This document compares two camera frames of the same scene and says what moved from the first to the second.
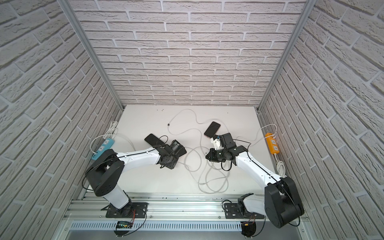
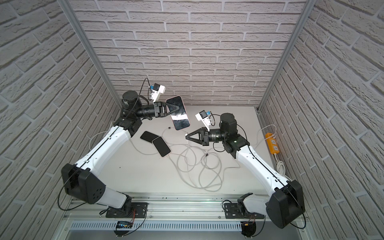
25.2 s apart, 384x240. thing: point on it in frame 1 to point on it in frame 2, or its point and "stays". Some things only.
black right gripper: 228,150 to 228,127
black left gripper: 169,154 to 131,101
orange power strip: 272,143 stays
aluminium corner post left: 66,7 stays
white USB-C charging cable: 222,165 to 193,165
